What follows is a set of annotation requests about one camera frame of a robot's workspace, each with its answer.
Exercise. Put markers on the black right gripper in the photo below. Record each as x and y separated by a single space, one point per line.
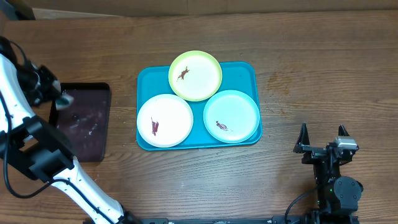
313 153

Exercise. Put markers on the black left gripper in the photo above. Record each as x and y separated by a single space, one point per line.
49 89

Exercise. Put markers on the green white sponge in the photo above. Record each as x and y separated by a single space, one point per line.
64 101

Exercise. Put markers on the white plate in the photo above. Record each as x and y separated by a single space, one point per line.
165 120

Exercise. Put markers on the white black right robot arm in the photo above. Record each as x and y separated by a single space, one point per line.
337 195

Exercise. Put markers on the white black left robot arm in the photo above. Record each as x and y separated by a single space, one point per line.
37 149

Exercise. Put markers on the black shallow water tray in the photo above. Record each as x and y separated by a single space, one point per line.
85 121

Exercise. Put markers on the teal plastic tray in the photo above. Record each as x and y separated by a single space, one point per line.
239 76

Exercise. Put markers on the light blue plate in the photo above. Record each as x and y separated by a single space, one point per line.
231 116

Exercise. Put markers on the yellow-green plate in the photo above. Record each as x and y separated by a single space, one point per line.
195 75

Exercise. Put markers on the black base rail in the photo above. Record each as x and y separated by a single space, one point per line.
274 220

